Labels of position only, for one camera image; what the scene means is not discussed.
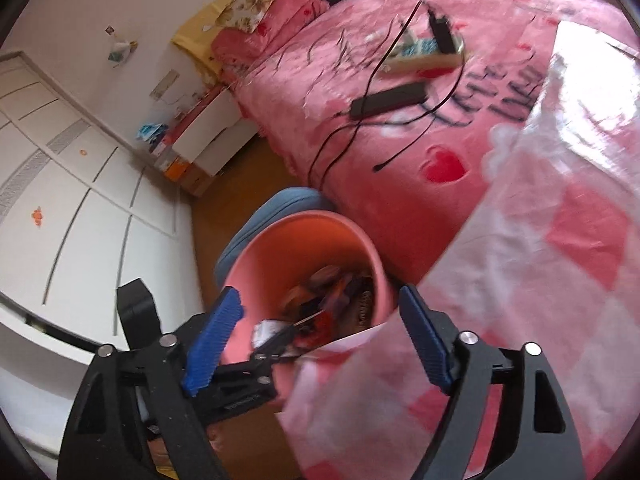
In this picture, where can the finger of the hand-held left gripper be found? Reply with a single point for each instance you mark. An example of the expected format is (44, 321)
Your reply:
(272, 342)
(245, 392)

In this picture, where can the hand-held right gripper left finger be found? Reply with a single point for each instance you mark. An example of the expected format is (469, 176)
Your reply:
(215, 340)

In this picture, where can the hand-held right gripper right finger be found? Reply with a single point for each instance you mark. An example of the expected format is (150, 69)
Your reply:
(425, 340)

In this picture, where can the pile of wrappers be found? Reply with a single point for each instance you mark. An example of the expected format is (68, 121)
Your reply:
(340, 300)

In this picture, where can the pink bin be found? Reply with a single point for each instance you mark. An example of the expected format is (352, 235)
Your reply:
(280, 250)

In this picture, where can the orange wardrobe sticker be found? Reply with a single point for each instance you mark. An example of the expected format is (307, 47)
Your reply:
(37, 216)

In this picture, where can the blue stool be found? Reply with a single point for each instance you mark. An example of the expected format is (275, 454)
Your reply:
(270, 205)

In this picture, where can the brown cardboard box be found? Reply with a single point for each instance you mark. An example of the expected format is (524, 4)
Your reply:
(197, 182)

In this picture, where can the orange box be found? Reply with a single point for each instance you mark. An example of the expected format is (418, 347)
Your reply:
(176, 169)

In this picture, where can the pink white checkered tablecloth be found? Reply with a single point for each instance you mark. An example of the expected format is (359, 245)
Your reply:
(550, 260)

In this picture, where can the white wardrobe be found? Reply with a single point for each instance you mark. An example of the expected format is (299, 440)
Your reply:
(75, 170)

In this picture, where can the pink bed blanket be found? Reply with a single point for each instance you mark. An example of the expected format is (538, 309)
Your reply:
(350, 180)

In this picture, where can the blue white packet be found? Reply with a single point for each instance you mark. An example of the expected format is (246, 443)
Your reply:
(152, 132)

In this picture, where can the white bedside cabinet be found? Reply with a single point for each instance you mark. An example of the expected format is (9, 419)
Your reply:
(215, 135)

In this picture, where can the black phone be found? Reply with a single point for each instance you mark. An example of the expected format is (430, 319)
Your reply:
(390, 100)

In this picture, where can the white green hanging bag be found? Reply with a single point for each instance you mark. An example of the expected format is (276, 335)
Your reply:
(121, 50)

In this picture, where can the beige power strip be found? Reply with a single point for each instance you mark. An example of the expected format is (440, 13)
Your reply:
(420, 60)

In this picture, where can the yellow wooden headboard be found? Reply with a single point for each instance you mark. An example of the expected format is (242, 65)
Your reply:
(200, 30)

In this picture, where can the black charger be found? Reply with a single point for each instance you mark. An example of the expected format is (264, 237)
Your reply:
(441, 32)

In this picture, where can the floral pillow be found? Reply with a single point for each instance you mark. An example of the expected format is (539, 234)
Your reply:
(250, 7)

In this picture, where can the folded pink quilt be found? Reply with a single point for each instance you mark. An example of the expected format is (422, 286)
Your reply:
(290, 10)

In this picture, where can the white wall switch plate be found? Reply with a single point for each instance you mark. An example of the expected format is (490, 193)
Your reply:
(164, 85)

